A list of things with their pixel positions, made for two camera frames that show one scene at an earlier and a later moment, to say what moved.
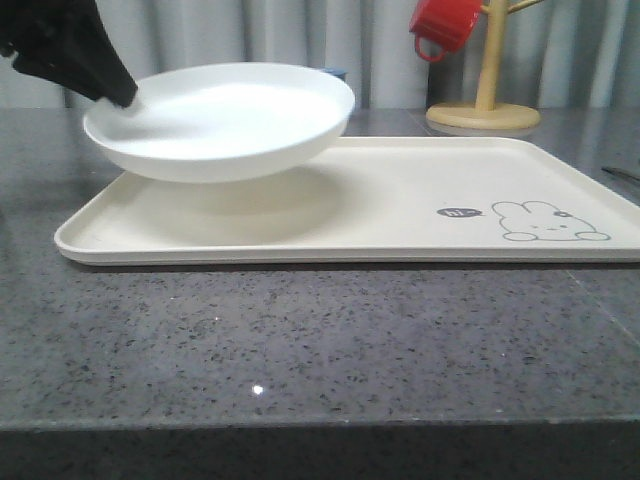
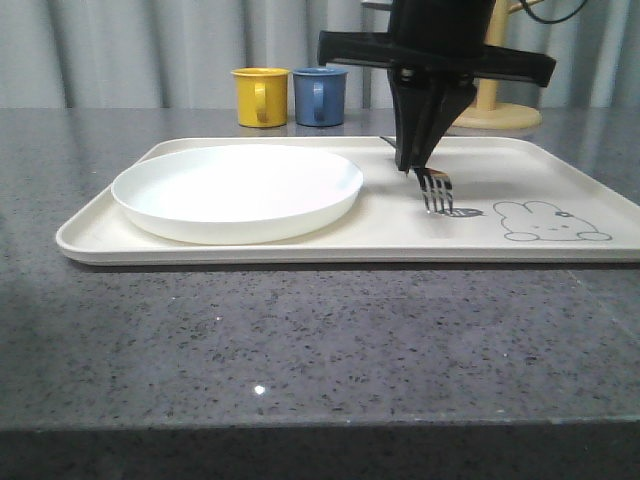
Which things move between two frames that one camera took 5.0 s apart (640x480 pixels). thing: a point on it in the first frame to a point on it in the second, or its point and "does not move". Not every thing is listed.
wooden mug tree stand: x=487 y=113 does not move
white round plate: x=223 y=122 to x=238 y=194
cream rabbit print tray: x=378 y=200 does not move
